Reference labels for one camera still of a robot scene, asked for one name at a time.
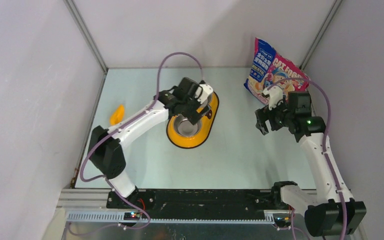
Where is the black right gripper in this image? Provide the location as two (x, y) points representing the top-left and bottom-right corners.
(255, 95), (295, 135)

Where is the yellow double pet bowl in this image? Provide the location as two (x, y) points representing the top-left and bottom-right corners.
(166, 92), (220, 149)

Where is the colourful cat food bag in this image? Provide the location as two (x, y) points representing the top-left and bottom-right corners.
(243, 37), (309, 105)

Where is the yellow plastic food scoop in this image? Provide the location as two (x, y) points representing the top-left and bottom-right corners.
(109, 104), (125, 126)

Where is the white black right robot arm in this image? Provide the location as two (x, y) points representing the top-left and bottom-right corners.
(255, 87), (367, 239)

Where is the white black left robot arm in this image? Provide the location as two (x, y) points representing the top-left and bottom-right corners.
(86, 77), (214, 208)

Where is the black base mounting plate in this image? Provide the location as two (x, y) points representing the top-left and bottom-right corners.
(106, 188), (305, 220)

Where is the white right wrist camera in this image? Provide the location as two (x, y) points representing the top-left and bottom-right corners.
(262, 85), (284, 112)

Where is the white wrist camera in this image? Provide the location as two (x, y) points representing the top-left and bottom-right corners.
(194, 83), (214, 104)
(262, 85), (284, 112)

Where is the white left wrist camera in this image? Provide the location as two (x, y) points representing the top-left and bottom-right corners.
(194, 83), (214, 104)

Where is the grey slotted cable duct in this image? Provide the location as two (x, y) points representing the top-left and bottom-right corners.
(66, 211), (275, 224)

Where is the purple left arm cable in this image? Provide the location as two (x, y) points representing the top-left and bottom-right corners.
(66, 51), (204, 237)

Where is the aluminium front frame rail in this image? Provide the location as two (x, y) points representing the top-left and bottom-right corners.
(56, 188), (359, 240)

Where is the aluminium right corner post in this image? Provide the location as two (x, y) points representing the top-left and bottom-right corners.
(299, 0), (344, 70)

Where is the aluminium corner post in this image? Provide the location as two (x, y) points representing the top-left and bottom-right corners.
(63, 0), (109, 74)
(299, 0), (344, 70)

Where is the aluminium left corner post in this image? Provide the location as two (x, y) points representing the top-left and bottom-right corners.
(63, 0), (109, 74)

